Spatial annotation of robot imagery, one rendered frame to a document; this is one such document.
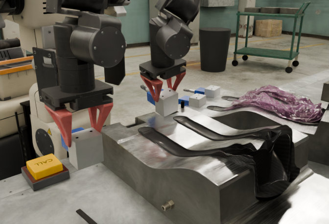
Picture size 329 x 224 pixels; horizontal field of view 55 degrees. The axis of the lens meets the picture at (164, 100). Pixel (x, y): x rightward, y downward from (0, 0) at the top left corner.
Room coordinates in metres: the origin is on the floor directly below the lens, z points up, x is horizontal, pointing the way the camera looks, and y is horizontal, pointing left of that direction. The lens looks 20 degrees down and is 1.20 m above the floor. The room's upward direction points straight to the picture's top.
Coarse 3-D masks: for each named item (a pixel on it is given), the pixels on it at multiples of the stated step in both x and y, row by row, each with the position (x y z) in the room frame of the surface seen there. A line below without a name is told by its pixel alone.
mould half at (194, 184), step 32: (128, 128) 0.67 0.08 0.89; (160, 128) 0.67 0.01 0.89; (224, 128) 0.68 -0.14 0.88; (256, 128) 0.63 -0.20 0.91; (128, 160) 0.57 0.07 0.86; (160, 160) 0.54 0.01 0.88; (192, 160) 0.48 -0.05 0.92; (224, 160) 0.45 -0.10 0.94; (160, 192) 0.49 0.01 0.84; (192, 192) 0.42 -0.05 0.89; (224, 192) 0.39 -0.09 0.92; (288, 192) 0.47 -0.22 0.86; (320, 192) 0.47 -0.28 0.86
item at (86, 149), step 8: (80, 128) 0.54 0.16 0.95; (88, 128) 0.51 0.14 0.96; (72, 136) 0.48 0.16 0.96; (80, 136) 0.48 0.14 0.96; (88, 136) 0.48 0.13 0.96; (96, 136) 0.49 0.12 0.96; (64, 144) 0.51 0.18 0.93; (72, 144) 0.47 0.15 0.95; (80, 144) 0.47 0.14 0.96; (88, 144) 0.48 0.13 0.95; (96, 144) 0.49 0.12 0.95; (72, 152) 0.47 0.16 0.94; (80, 152) 0.47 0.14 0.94; (88, 152) 0.47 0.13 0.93; (96, 152) 0.48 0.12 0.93; (72, 160) 0.48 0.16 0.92; (80, 160) 0.47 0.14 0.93; (88, 160) 0.47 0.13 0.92; (96, 160) 0.48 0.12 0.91; (80, 168) 0.46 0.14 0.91
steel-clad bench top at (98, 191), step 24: (312, 96) 1.16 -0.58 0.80; (72, 168) 0.64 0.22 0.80; (96, 168) 0.64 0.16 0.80; (312, 168) 0.64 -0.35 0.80; (0, 192) 0.55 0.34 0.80; (24, 192) 0.55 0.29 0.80; (48, 192) 0.55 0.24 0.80; (72, 192) 0.55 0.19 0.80; (96, 192) 0.55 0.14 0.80; (120, 192) 0.55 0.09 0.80; (0, 216) 0.48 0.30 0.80; (24, 216) 0.48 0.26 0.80; (48, 216) 0.48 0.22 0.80; (72, 216) 0.48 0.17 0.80; (96, 216) 0.48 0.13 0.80; (120, 216) 0.48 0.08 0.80; (144, 216) 0.48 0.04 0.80
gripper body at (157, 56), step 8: (152, 48) 0.72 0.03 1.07; (160, 48) 0.71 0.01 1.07; (152, 56) 0.73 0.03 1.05; (160, 56) 0.71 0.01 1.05; (144, 64) 0.74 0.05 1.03; (152, 64) 0.73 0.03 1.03; (160, 64) 0.72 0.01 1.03; (168, 64) 0.72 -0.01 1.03; (176, 64) 0.74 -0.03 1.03; (184, 64) 0.75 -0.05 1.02; (152, 72) 0.70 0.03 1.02; (160, 72) 0.70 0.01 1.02
